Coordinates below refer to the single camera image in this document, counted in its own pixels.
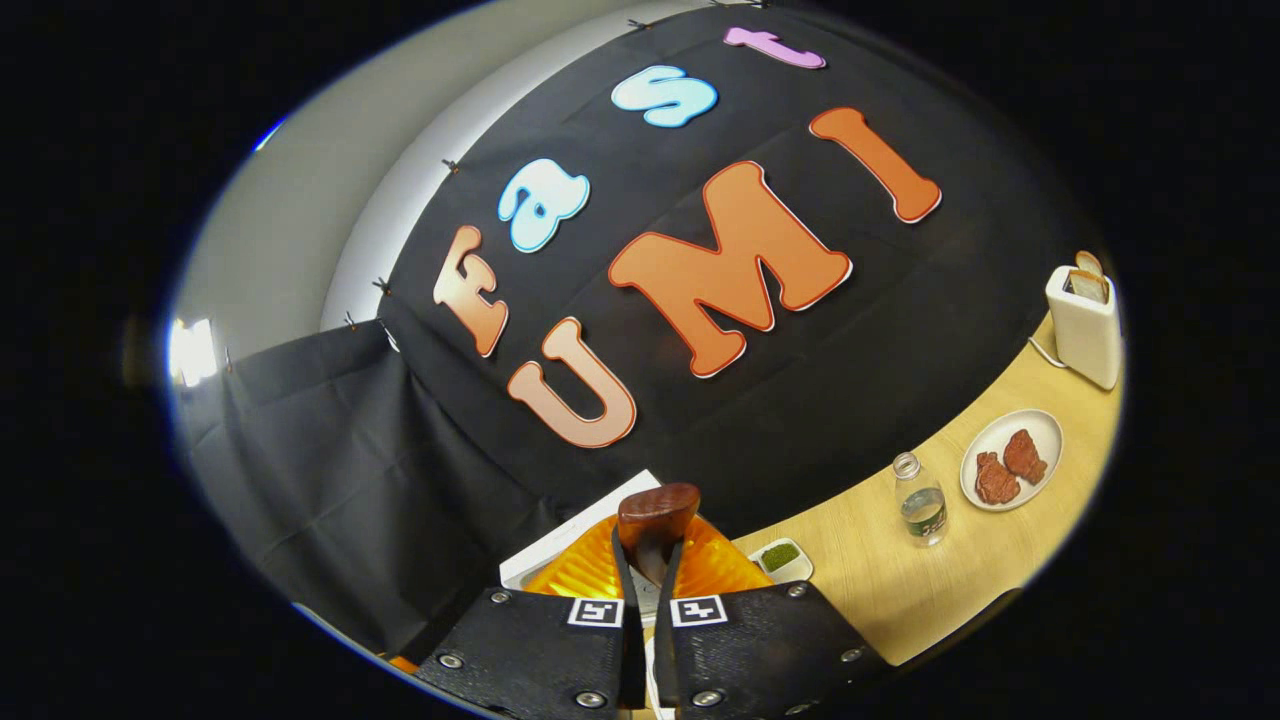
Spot white toaster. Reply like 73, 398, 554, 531
1045, 265, 1123, 391

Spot red meat piece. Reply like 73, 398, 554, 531
1003, 429, 1048, 486
975, 452, 1021, 505

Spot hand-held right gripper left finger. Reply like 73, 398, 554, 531
415, 515, 646, 719

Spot ceiling light panel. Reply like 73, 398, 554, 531
168, 318, 219, 386

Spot small white dish with greens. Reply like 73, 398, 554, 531
750, 538, 815, 584

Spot black backdrop cloth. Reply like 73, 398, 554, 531
175, 0, 1091, 651

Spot white rice cooker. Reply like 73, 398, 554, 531
499, 469, 665, 621

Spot white plate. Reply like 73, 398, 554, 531
960, 409, 1064, 512

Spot row of black cloth clips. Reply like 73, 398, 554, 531
340, 0, 771, 331

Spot clear plastic water bottle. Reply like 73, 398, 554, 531
892, 451, 949, 548

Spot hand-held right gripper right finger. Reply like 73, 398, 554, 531
655, 515, 891, 719

